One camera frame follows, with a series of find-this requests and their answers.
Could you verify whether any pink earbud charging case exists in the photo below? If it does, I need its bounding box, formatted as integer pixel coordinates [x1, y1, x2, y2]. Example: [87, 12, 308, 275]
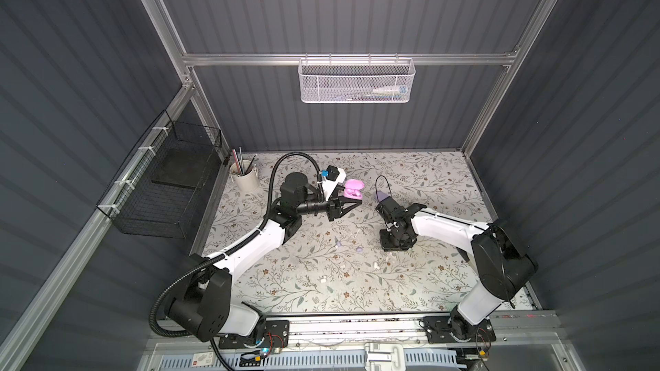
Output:
[343, 180, 364, 200]

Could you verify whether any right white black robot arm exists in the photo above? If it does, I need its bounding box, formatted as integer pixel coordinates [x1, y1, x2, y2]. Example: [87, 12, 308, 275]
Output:
[376, 196, 538, 334]

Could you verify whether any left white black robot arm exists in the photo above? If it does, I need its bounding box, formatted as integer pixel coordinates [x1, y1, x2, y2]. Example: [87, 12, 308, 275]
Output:
[150, 167, 364, 345]

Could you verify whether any lavender closed earbud case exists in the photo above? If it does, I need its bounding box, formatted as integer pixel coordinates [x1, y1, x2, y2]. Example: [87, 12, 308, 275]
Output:
[375, 191, 391, 203]

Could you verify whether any beige black stapler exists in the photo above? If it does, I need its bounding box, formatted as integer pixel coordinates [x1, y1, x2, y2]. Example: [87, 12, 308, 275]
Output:
[456, 247, 472, 263]

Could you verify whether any white pen holder cup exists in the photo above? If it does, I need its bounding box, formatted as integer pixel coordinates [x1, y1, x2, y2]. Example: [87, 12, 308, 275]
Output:
[230, 149, 259, 194]

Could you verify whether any tube in white basket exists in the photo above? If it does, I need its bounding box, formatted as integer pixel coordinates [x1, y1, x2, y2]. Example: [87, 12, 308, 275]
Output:
[355, 85, 409, 99]

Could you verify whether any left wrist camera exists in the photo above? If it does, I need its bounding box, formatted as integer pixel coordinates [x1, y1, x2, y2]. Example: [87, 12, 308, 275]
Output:
[321, 165, 347, 200]

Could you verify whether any black corrugated cable conduit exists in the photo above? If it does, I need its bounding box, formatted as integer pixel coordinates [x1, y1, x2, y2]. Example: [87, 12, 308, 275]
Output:
[148, 151, 323, 371]

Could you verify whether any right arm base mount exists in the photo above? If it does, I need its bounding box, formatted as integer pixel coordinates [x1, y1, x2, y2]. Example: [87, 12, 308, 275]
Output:
[419, 315, 497, 345]

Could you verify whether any white wire mesh basket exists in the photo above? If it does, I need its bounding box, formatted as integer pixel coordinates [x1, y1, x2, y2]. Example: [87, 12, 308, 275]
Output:
[297, 59, 416, 104]

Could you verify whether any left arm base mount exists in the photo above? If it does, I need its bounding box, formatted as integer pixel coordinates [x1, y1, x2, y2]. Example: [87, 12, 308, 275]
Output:
[218, 319, 290, 350]

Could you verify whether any black wire mesh basket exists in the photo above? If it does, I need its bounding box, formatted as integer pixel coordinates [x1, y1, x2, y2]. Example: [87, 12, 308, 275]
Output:
[97, 113, 227, 241]

